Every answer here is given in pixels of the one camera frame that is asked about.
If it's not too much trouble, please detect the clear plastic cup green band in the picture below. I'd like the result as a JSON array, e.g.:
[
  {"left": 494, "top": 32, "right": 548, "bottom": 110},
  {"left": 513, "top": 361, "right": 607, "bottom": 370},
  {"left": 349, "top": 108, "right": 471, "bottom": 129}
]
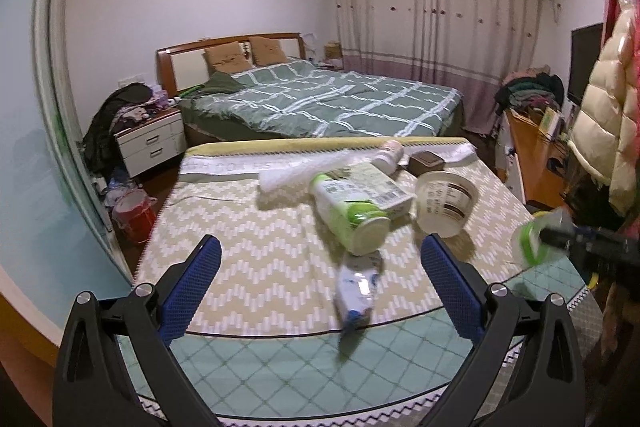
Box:
[{"left": 511, "top": 207, "right": 573, "bottom": 269}]

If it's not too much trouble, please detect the white yogurt tub cup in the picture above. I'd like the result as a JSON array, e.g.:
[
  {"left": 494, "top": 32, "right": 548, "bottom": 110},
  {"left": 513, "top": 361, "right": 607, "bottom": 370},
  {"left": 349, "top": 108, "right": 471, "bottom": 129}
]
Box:
[{"left": 414, "top": 171, "right": 478, "bottom": 239}]

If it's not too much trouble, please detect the blue white snack wrapper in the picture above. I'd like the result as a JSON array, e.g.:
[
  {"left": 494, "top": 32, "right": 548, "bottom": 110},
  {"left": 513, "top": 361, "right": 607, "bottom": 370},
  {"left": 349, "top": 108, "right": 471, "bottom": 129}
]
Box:
[{"left": 334, "top": 251, "right": 383, "bottom": 334}]

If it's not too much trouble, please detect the pale green carton box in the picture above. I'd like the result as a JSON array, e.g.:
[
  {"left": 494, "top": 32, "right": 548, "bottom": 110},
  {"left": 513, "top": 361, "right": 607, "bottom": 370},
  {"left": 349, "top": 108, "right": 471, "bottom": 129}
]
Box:
[{"left": 348, "top": 162, "right": 413, "bottom": 221}]

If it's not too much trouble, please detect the white green yogurt bottle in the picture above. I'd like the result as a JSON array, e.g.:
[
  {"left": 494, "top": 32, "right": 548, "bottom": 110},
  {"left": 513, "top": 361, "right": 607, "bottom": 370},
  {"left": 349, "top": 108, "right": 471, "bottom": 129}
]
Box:
[{"left": 309, "top": 173, "right": 390, "bottom": 256}]

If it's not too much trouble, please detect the wooden side desk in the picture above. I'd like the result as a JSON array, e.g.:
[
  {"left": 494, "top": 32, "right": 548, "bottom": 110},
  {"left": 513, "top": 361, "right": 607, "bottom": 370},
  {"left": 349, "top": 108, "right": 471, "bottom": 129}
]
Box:
[{"left": 495, "top": 109, "right": 566, "bottom": 212}]

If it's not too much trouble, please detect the cream puffer jacket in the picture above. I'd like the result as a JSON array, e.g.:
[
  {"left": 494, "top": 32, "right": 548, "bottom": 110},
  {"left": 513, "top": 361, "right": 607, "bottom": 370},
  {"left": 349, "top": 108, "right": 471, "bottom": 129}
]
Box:
[{"left": 568, "top": 0, "right": 639, "bottom": 216}]

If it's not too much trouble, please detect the sliding glass wardrobe door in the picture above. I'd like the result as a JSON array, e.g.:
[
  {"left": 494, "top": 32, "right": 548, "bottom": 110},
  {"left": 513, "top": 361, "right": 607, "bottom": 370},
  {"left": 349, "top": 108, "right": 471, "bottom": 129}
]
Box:
[{"left": 1, "top": 0, "right": 130, "bottom": 339}]

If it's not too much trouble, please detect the red bucket bag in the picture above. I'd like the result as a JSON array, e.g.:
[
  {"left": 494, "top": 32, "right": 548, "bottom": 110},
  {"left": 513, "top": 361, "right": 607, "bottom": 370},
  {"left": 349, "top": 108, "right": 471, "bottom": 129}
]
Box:
[{"left": 112, "top": 188, "right": 156, "bottom": 245}]

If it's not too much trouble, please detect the clothes pile on desk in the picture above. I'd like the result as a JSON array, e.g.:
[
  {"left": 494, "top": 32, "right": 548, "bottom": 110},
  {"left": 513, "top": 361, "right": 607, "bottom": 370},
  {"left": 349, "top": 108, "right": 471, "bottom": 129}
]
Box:
[{"left": 495, "top": 66, "right": 565, "bottom": 115}]

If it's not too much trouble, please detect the small brown box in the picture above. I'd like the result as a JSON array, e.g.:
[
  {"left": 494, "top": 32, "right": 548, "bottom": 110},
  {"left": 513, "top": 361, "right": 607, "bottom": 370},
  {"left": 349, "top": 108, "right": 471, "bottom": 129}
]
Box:
[{"left": 407, "top": 150, "right": 445, "bottom": 178}]

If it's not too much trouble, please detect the black television screen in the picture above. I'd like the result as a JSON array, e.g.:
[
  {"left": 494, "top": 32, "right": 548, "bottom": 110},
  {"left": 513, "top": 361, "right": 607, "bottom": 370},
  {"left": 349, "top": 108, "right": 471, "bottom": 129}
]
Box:
[{"left": 567, "top": 23, "right": 603, "bottom": 105}]

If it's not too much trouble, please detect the patterned beige green tablecloth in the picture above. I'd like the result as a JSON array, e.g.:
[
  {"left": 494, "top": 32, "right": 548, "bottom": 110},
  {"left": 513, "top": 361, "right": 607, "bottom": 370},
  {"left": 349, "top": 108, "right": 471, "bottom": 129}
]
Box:
[{"left": 117, "top": 135, "right": 604, "bottom": 427}]

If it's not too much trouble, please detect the small white pill bottle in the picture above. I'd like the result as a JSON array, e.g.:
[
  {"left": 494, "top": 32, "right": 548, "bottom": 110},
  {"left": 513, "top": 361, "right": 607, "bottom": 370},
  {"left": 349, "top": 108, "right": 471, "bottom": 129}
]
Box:
[{"left": 371, "top": 140, "right": 405, "bottom": 176}]

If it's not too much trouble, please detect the white nightstand with drawers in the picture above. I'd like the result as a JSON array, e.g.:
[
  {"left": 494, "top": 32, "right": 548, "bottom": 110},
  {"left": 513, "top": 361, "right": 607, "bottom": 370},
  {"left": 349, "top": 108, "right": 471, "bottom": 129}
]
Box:
[{"left": 115, "top": 108, "right": 186, "bottom": 178}]

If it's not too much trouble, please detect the dark clothes pile on nightstand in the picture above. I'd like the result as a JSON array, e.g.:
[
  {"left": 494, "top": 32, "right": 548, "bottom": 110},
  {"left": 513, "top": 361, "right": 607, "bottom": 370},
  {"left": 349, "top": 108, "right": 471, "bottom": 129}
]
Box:
[{"left": 82, "top": 82, "right": 168, "bottom": 178}]

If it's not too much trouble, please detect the pink white striped curtain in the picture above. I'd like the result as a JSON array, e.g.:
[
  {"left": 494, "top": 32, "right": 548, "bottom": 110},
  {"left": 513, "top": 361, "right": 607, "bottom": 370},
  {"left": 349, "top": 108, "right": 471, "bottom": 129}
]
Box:
[{"left": 335, "top": 0, "right": 540, "bottom": 134}]

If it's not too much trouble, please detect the wooden bed with headboard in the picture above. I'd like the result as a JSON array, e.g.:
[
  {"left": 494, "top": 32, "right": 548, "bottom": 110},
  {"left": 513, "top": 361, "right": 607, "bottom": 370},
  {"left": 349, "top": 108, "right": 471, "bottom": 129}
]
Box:
[{"left": 156, "top": 32, "right": 464, "bottom": 143}]

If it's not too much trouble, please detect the tissue box on far nightstand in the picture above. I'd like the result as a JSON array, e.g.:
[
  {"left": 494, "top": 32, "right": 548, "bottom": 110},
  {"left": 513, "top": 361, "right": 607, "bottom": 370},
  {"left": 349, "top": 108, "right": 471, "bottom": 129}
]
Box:
[{"left": 323, "top": 41, "right": 343, "bottom": 61}]

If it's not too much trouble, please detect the green checked duvet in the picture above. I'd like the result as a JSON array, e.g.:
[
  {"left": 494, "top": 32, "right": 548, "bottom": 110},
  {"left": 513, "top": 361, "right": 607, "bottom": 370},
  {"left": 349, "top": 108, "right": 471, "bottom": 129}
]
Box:
[{"left": 180, "top": 60, "right": 464, "bottom": 141}]

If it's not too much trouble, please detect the brown left pillow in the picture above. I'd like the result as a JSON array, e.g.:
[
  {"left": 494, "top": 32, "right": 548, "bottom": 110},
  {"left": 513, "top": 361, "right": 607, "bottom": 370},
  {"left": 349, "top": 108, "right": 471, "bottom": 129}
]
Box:
[{"left": 204, "top": 41, "right": 252, "bottom": 75}]

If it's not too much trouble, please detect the brown pillow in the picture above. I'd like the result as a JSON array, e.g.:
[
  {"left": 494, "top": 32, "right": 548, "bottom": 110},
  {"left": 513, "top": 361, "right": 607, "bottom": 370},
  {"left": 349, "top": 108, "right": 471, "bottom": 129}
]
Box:
[
  {"left": 204, "top": 41, "right": 252, "bottom": 75},
  {"left": 248, "top": 37, "right": 288, "bottom": 67}
]

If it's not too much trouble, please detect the brown right pillow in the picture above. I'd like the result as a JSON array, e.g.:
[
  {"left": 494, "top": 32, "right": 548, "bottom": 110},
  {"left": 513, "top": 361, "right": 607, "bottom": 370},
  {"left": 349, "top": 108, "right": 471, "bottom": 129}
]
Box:
[{"left": 248, "top": 37, "right": 288, "bottom": 67}]

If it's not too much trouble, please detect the small picture frame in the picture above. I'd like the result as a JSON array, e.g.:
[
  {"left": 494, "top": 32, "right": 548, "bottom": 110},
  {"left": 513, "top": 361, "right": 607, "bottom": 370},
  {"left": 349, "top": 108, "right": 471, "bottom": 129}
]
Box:
[{"left": 538, "top": 107, "right": 561, "bottom": 141}]

